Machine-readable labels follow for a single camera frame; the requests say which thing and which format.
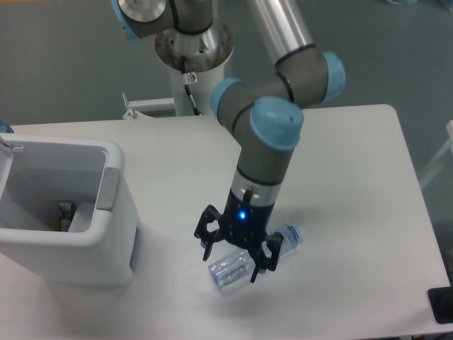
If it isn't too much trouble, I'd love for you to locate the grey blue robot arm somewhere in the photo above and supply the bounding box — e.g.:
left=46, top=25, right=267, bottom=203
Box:
left=111, top=1, right=346, bottom=274

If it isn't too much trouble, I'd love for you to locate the white frame at right edge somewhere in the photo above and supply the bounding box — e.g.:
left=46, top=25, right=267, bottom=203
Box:
left=418, top=120, right=452, bottom=190

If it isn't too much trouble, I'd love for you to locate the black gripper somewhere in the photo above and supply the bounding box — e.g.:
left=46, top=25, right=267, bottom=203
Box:
left=193, top=187, right=284, bottom=284

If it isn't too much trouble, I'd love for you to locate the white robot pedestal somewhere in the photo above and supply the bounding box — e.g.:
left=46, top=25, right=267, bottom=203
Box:
left=122, top=18, right=234, bottom=119

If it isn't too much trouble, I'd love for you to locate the black cable on pedestal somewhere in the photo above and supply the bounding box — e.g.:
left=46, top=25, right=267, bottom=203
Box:
left=179, top=55, right=202, bottom=116

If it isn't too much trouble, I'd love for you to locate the blue object at left edge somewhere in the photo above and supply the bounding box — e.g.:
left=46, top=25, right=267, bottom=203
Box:
left=0, top=120, right=14, bottom=134

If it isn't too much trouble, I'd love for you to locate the white trash can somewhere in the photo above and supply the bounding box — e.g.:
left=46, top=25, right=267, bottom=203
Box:
left=1, top=133, right=140, bottom=286

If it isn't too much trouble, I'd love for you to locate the white tissue paper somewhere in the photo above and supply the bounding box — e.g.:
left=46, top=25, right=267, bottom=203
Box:
left=68, top=201, right=95, bottom=232

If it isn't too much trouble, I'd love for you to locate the black device at table corner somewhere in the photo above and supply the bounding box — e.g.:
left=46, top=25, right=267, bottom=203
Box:
left=428, top=286, right=452, bottom=324

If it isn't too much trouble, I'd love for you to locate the trash package inside bin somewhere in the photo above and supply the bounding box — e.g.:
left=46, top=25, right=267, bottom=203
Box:
left=53, top=201, right=76, bottom=232

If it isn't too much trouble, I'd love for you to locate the clear plastic bottle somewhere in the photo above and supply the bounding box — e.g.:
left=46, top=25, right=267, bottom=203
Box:
left=208, top=225, right=304, bottom=295

